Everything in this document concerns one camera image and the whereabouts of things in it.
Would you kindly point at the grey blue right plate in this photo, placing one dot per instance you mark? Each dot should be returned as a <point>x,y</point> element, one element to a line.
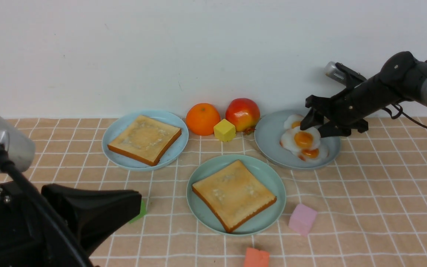
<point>267,135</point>

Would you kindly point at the yellow cube block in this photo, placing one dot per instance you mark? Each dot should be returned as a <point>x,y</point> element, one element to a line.
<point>224,131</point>

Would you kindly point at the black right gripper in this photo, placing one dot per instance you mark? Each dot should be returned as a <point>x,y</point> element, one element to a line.
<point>346,109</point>

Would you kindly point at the fried egg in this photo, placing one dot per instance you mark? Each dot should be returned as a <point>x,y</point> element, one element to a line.
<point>315,156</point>
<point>293,121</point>
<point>297,140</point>

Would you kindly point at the light blue left plate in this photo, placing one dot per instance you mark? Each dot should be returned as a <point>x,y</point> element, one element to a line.
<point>122,123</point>

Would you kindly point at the orange fruit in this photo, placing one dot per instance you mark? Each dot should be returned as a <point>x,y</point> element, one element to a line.
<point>202,118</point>

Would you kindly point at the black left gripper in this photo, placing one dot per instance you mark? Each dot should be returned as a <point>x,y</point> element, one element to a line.
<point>28,240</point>

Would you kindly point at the beige checkered tablecloth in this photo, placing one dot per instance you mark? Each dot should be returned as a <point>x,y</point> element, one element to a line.
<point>371,201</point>

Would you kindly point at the teal centre plate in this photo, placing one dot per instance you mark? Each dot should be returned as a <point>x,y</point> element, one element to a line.
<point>262,171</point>

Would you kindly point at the orange-red cube block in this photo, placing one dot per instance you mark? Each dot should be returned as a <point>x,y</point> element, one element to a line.
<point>256,258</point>

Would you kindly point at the red yellow apple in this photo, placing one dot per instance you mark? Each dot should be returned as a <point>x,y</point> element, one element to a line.
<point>244,114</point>

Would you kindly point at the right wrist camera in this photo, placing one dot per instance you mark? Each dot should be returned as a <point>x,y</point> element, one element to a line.
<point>344,75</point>

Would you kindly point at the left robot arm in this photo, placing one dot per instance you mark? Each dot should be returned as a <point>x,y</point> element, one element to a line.
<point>57,226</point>

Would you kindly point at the toast slice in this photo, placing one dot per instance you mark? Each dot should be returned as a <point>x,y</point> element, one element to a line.
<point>234,195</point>
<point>146,140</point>

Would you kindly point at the pink cube block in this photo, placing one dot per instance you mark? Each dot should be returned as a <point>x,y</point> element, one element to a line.
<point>302,219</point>

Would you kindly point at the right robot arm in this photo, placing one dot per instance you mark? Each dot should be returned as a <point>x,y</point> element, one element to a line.
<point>413,87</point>

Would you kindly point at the green cube block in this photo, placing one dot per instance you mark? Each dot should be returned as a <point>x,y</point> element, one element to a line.
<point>142,212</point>

